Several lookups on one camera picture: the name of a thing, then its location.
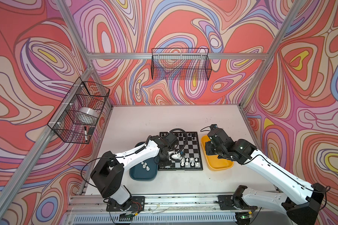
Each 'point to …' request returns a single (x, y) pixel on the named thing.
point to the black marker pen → (85, 134)
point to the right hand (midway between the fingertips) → (209, 149)
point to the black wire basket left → (76, 118)
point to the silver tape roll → (88, 111)
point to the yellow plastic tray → (213, 163)
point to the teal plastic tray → (145, 171)
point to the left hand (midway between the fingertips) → (168, 160)
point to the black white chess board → (188, 142)
